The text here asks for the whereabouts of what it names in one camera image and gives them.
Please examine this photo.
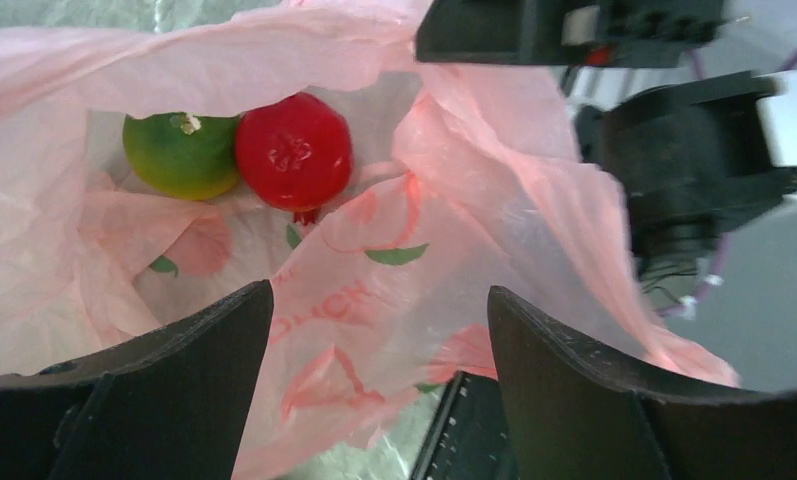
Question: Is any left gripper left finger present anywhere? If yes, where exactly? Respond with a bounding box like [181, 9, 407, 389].
[0, 280, 274, 479]

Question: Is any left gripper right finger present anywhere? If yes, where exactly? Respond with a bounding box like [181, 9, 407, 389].
[488, 286, 797, 479]

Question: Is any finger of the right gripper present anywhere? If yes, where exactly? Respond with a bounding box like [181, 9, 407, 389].
[415, 0, 564, 66]

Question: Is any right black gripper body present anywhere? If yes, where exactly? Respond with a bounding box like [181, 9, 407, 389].
[561, 1, 797, 278]

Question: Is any pink plastic bag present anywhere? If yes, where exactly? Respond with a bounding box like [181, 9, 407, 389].
[0, 1, 739, 479]

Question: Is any green fake fruit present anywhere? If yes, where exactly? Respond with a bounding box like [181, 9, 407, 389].
[122, 112, 240, 201]

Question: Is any red fake fruit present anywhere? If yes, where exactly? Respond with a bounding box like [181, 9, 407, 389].
[235, 92, 354, 225]

